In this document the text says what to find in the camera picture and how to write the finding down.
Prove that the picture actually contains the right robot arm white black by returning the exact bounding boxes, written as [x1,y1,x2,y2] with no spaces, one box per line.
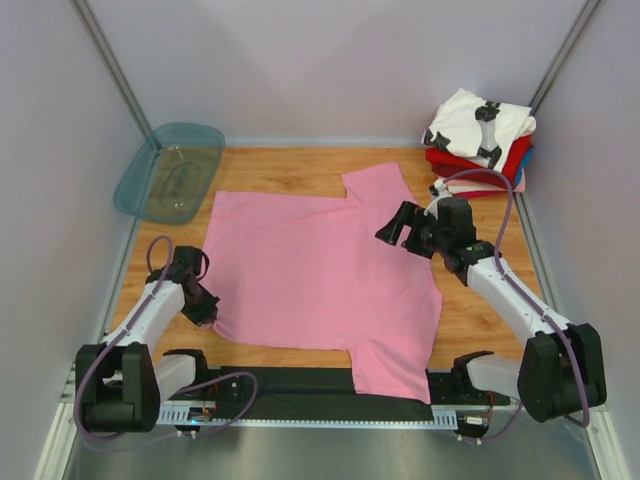
[375,196,607,425]

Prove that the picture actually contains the aluminium frame post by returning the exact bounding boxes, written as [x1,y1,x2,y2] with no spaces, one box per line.
[529,0,606,116]
[69,0,152,137]

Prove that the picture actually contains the aluminium frame post right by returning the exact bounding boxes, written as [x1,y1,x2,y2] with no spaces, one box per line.
[529,0,606,116]

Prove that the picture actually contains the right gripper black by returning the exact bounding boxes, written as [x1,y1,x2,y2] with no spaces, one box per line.
[374,203,449,261]

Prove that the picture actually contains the red folded shirt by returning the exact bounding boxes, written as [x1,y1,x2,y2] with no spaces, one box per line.
[425,135,534,180]

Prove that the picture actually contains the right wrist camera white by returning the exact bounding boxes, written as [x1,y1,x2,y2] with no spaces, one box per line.
[425,179,452,218]

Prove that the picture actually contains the slotted grey cable duct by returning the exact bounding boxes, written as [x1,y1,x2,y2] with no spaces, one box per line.
[154,405,461,429]

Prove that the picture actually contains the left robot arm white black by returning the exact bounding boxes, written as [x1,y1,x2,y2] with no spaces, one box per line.
[74,246,219,435]

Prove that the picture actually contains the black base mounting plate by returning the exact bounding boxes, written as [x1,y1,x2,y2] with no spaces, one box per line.
[196,367,510,422]

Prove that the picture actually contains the light pink folded shirt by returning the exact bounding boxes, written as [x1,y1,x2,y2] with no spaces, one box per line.
[432,165,526,194]

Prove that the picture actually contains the crimson folded shirt bottom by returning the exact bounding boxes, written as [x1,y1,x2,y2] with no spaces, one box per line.
[453,190,509,200]

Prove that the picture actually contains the pink t shirt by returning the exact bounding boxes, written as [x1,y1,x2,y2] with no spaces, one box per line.
[203,163,442,403]

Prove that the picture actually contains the blue folded shirt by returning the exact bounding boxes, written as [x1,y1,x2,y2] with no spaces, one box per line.
[520,146,535,169]

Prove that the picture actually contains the teal transparent plastic bin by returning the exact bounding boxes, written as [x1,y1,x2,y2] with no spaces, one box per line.
[113,122,225,225]

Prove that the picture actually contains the white black printed folded shirt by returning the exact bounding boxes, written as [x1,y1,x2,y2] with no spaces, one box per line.
[422,89,536,171]

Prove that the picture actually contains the aluminium frame post left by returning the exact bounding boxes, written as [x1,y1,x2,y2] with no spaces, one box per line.
[69,0,152,137]

